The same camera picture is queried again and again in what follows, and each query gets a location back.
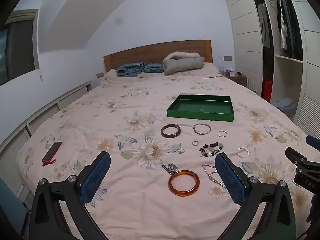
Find black case with red strap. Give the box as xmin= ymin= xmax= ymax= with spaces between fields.
xmin=42 ymin=141 xmax=63 ymax=167

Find person's right hand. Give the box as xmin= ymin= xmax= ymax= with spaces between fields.
xmin=309 ymin=194 xmax=320 ymax=221

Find thin silver bangle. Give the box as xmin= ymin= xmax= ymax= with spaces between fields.
xmin=193 ymin=123 xmax=212 ymax=135

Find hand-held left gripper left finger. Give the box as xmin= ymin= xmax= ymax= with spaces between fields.
xmin=30 ymin=151 xmax=112 ymax=240

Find window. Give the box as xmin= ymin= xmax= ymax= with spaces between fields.
xmin=0 ymin=9 xmax=40 ymax=87

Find small blue folded blanket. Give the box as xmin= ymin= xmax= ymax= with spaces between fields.
xmin=144 ymin=63 xmax=164 ymax=73

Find light blue cloth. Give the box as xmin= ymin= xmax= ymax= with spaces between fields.
xmin=271 ymin=97 xmax=297 ymax=113

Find large blue folded blanket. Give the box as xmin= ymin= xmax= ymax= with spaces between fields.
xmin=116 ymin=61 xmax=145 ymax=77

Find teal cloth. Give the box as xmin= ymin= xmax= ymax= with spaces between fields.
xmin=0 ymin=177 xmax=28 ymax=232

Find beaded bracelet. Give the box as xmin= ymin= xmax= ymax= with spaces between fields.
xmin=199 ymin=142 xmax=224 ymax=158

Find wooden nightstand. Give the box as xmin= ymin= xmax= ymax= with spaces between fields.
xmin=223 ymin=70 xmax=247 ymax=85

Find green tray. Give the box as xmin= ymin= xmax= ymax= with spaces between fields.
xmin=167 ymin=94 xmax=235 ymax=122

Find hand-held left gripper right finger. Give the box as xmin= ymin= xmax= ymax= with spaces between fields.
xmin=214 ymin=152 xmax=297 ymax=240

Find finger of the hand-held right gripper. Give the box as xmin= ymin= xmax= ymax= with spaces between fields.
xmin=285 ymin=147 xmax=308 ymax=167
xmin=306 ymin=135 xmax=320 ymax=147

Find silver chain necklace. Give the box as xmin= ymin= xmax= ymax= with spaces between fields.
xmin=202 ymin=164 xmax=227 ymax=189

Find dark hanging clothes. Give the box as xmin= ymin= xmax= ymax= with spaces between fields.
xmin=276 ymin=0 xmax=304 ymax=59

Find grey hanging garment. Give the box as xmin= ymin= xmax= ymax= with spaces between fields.
xmin=257 ymin=3 xmax=271 ymax=48

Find amber bangle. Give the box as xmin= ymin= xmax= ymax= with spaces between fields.
xmin=168 ymin=170 xmax=200 ymax=196

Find dark brown bangle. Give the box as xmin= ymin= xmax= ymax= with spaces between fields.
xmin=161 ymin=124 xmax=181 ymax=139

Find red object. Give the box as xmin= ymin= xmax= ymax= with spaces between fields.
xmin=262 ymin=79 xmax=273 ymax=102

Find white wardrobe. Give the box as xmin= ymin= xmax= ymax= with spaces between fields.
xmin=221 ymin=0 xmax=320 ymax=143

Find wooden headboard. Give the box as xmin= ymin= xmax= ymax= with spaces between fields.
xmin=103 ymin=39 xmax=213 ymax=72

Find beige down jacket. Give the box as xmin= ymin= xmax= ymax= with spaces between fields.
xmin=162 ymin=52 xmax=205 ymax=75

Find silver brooch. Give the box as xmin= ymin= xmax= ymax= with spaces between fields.
xmin=162 ymin=162 xmax=178 ymax=175

